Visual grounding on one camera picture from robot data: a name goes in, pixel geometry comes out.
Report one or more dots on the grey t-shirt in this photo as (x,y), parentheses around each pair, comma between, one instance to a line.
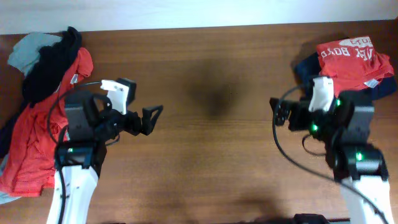
(24,56)

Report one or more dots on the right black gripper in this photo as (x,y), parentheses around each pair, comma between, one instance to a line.
(300,109)

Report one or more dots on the folded red printed t-shirt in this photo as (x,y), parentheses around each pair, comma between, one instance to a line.
(353,64)

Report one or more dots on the crumpled red t-shirt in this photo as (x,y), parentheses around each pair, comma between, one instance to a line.
(30,165)

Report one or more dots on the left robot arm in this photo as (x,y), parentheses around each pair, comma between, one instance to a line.
(78,158)

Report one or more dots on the folded navy t-shirt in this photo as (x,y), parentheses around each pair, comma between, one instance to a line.
(310,67)

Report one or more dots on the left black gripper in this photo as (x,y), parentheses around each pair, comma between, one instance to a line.
(135,126)

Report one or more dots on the black t-shirt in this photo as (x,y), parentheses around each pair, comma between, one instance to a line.
(47,74)

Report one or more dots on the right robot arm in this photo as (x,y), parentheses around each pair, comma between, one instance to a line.
(359,167)

